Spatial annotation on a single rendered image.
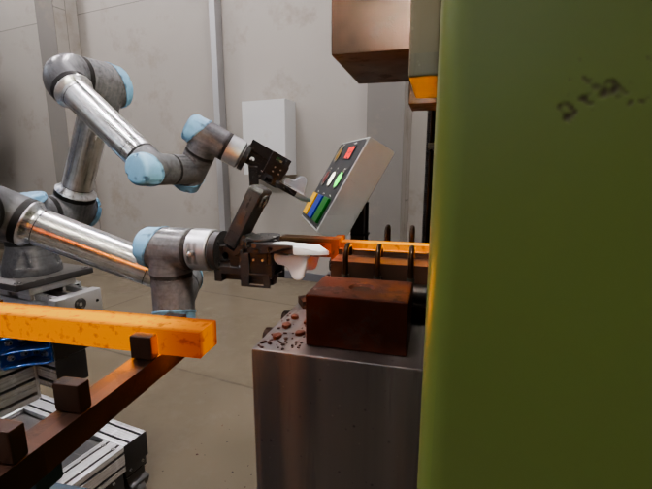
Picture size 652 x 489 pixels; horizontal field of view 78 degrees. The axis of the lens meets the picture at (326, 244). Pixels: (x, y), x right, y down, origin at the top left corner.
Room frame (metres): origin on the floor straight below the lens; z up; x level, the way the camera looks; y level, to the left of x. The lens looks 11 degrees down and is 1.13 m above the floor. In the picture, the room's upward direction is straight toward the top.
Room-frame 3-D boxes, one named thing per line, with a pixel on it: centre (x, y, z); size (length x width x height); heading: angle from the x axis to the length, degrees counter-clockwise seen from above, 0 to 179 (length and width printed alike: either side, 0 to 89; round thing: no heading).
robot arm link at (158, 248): (0.73, 0.29, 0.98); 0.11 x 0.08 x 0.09; 75
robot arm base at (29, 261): (1.17, 0.87, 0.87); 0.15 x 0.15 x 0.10
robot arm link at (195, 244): (0.70, 0.21, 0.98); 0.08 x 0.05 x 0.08; 165
